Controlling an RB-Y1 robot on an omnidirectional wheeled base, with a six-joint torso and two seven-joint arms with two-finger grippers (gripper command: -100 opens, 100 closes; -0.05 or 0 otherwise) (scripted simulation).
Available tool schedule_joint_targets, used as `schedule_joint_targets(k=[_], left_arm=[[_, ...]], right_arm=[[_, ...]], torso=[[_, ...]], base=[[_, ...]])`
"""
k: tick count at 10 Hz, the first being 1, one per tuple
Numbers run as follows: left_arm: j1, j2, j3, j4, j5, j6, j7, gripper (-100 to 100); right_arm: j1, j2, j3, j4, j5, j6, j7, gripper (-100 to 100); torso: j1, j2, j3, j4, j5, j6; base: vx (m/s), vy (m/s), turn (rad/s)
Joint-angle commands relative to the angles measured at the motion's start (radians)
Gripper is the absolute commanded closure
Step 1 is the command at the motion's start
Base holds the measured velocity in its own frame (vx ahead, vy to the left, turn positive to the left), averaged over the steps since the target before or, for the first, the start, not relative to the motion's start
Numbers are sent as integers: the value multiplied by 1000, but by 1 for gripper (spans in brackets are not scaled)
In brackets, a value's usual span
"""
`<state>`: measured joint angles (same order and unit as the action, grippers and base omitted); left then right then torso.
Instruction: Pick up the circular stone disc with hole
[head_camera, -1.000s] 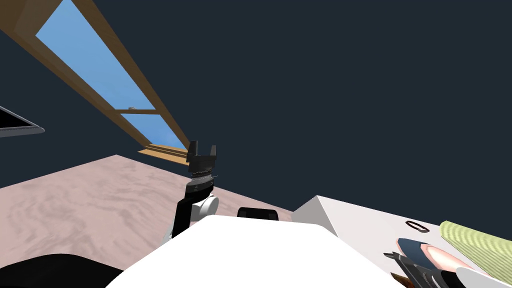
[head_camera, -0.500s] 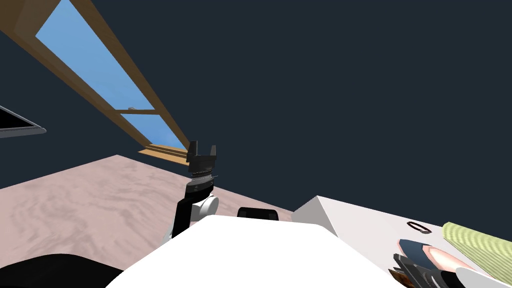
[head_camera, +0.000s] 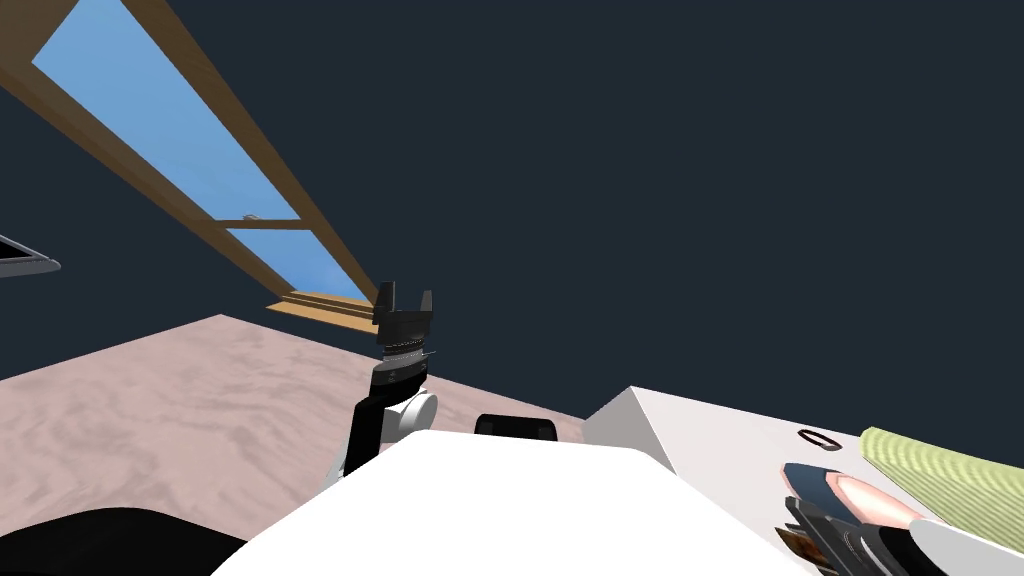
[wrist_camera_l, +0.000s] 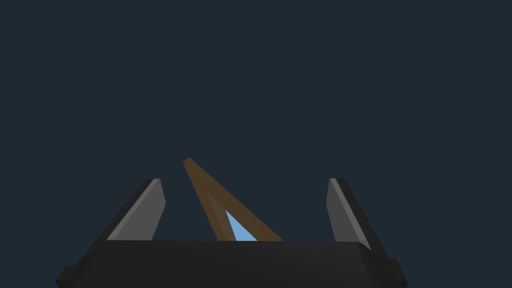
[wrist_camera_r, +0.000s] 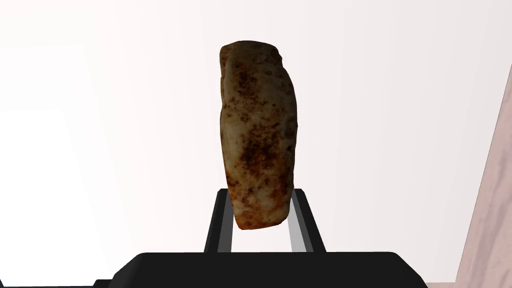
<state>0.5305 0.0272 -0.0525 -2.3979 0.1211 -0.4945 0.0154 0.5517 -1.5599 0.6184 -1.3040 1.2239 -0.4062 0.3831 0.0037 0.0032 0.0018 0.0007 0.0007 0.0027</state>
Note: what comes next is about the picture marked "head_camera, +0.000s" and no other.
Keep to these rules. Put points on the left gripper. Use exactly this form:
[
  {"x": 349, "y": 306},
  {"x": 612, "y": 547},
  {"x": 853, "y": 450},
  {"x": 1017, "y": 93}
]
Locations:
[{"x": 404, "y": 326}]

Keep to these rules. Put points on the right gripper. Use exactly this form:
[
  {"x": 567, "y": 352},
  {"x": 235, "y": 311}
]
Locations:
[{"x": 840, "y": 544}]

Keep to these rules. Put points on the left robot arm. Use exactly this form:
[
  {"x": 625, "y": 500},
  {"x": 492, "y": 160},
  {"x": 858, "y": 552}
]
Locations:
[{"x": 368, "y": 432}]

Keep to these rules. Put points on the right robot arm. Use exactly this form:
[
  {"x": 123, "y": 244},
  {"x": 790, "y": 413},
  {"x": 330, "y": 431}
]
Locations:
[{"x": 960, "y": 548}]

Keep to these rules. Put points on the shiny metal utensil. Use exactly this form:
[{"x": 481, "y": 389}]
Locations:
[{"x": 848, "y": 492}]

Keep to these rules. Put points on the green ribbed cloth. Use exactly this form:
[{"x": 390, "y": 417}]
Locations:
[{"x": 952, "y": 480}]

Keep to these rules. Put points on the white table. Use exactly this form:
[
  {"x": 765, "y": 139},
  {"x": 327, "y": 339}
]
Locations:
[{"x": 720, "y": 448}]

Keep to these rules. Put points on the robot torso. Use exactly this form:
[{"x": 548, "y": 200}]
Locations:
[{"x": 512, "y": 512}]

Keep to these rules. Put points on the wooden framed window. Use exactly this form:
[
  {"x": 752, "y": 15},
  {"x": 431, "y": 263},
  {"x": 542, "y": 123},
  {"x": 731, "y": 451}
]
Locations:
[{"x": 160, "y": 120}]

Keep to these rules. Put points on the grey framed black screen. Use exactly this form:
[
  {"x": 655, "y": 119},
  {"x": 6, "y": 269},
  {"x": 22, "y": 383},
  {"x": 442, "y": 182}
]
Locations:
[{"x": 24, "y": 262}]

